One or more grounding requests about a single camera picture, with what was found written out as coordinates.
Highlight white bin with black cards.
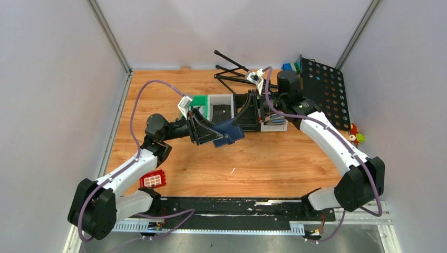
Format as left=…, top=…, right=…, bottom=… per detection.
left=206, top=94, right=235, bottom=124

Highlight red toy block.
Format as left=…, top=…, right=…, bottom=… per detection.
left=139, top=170, right=166, bottom=188

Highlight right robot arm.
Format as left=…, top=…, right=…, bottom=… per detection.
left=245, top=67, right=385, bottom=212

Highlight blue card holder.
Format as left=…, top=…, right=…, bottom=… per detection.
left=212, top=118, right=245, bottom=148

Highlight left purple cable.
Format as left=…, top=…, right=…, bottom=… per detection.
left=77, top=80, right=196, bottom=253

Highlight black music stand tripod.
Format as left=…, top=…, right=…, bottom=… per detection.
left=213, top=50, right=255, bottom=94

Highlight black cards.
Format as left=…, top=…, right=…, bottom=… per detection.
left=211, top=104, right=232, bottom=124

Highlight black perforated stand plate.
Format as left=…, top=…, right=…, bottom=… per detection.
left=300, top=57, right=351, bottom=131

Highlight purple cable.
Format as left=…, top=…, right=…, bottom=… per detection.
left=264, top=66, right=383, bottom=244
left=77, top=80, right=196, bottom=253

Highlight green bin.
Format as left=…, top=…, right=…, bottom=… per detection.
left=178, top=95, right=209, bottom=119

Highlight white bin with card holders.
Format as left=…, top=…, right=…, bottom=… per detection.
left=260, top=112, right=288, bottom=132

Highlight blue green white blocks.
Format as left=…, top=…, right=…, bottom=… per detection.
left=281, top=62, right=301, bottom=74

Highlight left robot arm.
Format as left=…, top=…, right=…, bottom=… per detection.
left=67, top=108, right=234, bottom=242

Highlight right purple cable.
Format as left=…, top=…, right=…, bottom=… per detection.
left=264, top=66, right=383, bottom=244

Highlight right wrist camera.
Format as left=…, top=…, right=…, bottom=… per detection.
left=245, top=69, right=265, bottom=95

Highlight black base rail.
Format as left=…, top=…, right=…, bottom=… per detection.
left=127, top=196, right=337, bottom=232

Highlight colourful small toy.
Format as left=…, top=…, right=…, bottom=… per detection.
left=349, top=123, right=365, bottom=146

